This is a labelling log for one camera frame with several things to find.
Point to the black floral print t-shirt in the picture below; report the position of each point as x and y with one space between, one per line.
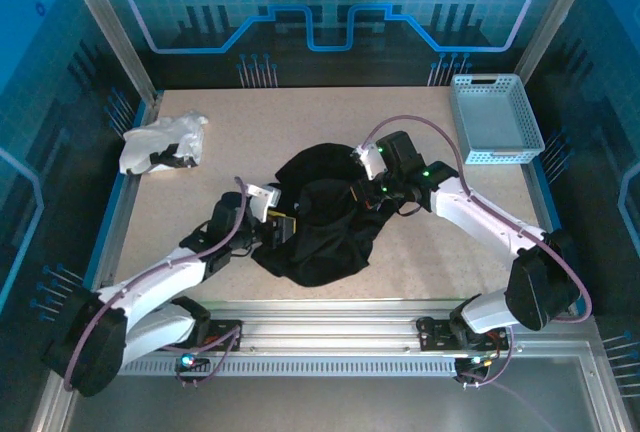
325 252

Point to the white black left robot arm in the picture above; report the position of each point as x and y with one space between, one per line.
150 279

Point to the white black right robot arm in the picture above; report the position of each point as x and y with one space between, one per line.
475 217

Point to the white crumpled t-shirt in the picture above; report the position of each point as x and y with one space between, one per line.
155 139

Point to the grey perforated plastic basket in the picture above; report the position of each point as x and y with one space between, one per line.
495 122

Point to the small LED circuit board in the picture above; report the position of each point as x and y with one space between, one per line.
475 361
189 359

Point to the grey metal front panel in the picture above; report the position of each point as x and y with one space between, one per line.
325 402

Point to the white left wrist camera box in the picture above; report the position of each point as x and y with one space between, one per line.
265 199

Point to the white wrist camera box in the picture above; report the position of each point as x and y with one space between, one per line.
265 199
372 162

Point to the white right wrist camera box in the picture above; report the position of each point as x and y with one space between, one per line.
372 162

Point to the aluminium mounting rail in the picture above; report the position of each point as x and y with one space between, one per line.
325 322

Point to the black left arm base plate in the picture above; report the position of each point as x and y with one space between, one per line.
227 337

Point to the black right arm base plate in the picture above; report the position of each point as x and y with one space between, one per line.
435 334

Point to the aluminium frame post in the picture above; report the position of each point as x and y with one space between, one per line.
122 42
552 12

